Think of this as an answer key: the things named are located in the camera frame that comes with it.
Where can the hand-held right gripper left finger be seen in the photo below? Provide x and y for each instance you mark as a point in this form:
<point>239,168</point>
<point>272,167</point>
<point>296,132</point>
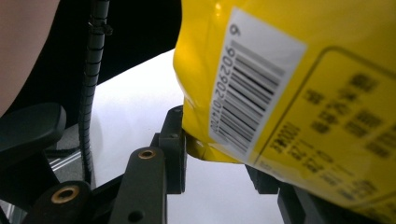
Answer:
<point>174,161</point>

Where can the yellow spouted pouch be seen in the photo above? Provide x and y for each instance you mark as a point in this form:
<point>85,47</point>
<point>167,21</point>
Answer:
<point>342,31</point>

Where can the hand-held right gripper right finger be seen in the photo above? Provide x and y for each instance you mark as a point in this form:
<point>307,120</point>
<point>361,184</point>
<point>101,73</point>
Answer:
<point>264,182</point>

